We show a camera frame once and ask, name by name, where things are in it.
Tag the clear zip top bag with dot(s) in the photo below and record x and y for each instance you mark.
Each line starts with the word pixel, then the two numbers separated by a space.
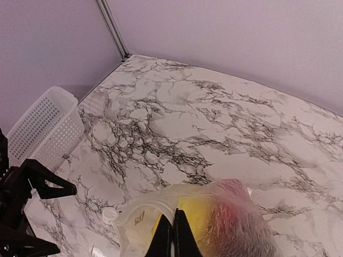
pixel 216 219

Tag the white perforated plastic basket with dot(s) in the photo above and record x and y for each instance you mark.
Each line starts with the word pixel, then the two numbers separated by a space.
pixel 48 130

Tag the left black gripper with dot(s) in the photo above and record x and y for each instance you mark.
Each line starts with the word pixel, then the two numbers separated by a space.
pixel 16 186

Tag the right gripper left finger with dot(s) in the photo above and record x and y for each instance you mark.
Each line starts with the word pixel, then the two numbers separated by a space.
pixel 161 244

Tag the left aluminium corner post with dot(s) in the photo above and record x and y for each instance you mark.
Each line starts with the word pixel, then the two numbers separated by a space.
pixel 113 29

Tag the yellow fake lemon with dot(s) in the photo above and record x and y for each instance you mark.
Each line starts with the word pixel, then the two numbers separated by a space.
pixel 199 214

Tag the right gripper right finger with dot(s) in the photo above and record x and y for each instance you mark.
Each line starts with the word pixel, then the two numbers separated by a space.
pixel 184 241

